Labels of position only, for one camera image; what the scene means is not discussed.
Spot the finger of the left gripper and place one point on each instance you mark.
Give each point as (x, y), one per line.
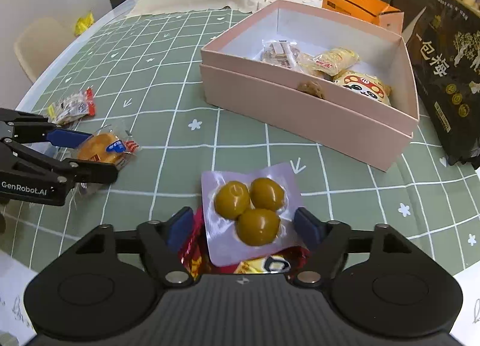
(67, 138)
(89, 171)

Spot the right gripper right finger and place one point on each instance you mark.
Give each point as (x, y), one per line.
(309, 228)

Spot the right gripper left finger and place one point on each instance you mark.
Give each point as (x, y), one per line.
(178, 229)

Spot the small cake packet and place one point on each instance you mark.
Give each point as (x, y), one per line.
(112, 144)

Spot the green olives vacuum pack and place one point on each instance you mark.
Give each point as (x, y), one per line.
(247, 216)

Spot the clear red-edged candy packet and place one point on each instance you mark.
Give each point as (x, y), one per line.
(72, 108)

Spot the green grid tablecloth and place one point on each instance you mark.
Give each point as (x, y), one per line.
(145, 74)

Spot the beige chair left side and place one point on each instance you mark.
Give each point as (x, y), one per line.
(40, 44)

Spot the yellow crumpled wrapper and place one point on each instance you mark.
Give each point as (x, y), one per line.
(84, 23)

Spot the brown cookie ball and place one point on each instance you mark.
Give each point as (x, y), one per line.
(312, 88)

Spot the pink open gift box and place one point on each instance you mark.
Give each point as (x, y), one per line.
(235, 78)

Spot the yellow panda snack packet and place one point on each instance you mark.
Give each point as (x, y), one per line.
(364, 84)

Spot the yellow bread snack packet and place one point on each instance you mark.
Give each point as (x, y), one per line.
(329, 63)

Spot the black plum snack bag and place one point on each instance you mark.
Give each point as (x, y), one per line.
(444, 53)

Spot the orange cardboard box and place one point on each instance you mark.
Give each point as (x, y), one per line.
(375, 12)

